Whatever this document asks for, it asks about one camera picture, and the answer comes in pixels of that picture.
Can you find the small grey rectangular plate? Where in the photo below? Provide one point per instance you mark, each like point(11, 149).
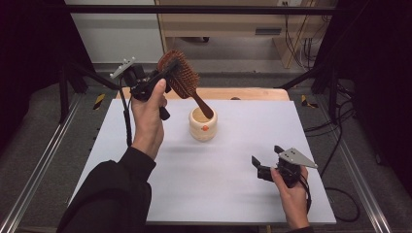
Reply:
point(268, 31)

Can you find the person's left hand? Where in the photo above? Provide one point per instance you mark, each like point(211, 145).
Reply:
point(149, 129)

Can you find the light wooden table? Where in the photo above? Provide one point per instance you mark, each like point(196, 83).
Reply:
point(246, 93)

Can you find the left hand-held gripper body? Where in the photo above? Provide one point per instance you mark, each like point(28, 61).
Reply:
point(139, 84)

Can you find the black curtain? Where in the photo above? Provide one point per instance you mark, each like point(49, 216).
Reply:
point(382, 81)
point(29, 64)

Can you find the black horizontal frame bar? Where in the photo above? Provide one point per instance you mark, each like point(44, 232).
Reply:
point(226, 9)

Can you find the brown wooden paddle hairbrush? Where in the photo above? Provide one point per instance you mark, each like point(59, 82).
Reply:
point(186, 81)

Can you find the person's right hand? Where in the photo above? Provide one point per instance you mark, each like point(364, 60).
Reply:
point(293, 204)

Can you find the white cabinet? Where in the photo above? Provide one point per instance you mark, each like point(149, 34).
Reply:
point(107, 35)

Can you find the silver metal floor rail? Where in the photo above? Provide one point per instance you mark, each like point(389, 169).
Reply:
point(39, 168)
point(359, 181)

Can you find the white table mat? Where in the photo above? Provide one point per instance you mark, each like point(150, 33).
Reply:
point(226, 181)

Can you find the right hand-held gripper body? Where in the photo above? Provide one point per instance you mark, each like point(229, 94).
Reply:
point(296, 158)

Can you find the black metal frame stand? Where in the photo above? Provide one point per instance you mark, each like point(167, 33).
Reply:
point(333, 93)
point(64, 93)

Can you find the yellow black hazard tape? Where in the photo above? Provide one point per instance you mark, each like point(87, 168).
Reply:
point(99, 101)
point(304, 101)

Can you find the cream ceramic cup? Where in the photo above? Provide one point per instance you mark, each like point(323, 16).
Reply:
point(202, 133)

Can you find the light wooden desk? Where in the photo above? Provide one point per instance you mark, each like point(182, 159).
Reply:
point(226, 24)

